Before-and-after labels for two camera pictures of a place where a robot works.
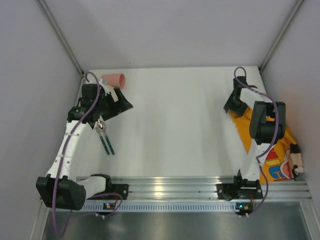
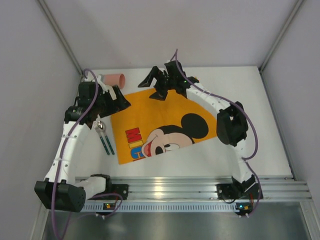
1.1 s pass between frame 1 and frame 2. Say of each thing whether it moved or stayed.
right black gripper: moved
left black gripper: stayed
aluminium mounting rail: stayed
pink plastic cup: stayed
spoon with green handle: stayed
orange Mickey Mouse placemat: moved
